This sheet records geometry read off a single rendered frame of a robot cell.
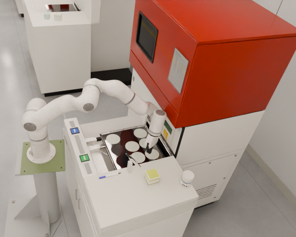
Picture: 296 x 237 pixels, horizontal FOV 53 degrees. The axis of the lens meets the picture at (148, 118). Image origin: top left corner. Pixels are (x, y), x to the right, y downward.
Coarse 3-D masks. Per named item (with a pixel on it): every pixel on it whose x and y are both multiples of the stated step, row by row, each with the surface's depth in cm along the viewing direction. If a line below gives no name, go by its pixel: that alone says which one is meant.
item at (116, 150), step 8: (136, 128) 227; (144, 128) 228; (104, 136) 216; (120, 136) 219; (128, 136) 220; (112, 144) 211; (120, 144) 212; (112, 152) 206; (120, 152) 207; (128, 152) 208; (144, 152) 210; (160, 152) 212; (120, 160) 202; (128, 160) 203; (144, 160) 204; (152, 160) 205; (120, 168) 196
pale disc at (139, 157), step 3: (132, 153) 208; (135, 153) 208; (138, 153) 208; (141, 153) 209; (132, 156) 206; (135, 156) 206; (138, 156) 207; (141, 156) 207; (144, 156) 207; (135, 159) 204; (138, 159) 204; (141, 159) 205; (144, 159) 205; (138, 162) 202; (141, 162) 203
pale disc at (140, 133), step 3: (138, 129) 227; (141, 129) 227; (135, 132) 224; (138, 132) 224; (141, 132) 225; (144, 132) 225; (135, 135) 221; (138, 135) 222; (141, 135) 222; (144, 135) 223
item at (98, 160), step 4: (88, 144) 211; (92, 144) 211; (96, 144) 212; (92, 152) 206; (96, 152) 206; (100, 152) 207; (92, 156) 203; (96, 156) 204; (100, 156) 204; (96, 160) 201; (100, 160) 202; (96, 164) 199; (100, 164) 199; (104, 164) 200; (96, 168) 196; (100, 168) 197; (104, 168) 197; (100, 172) 194
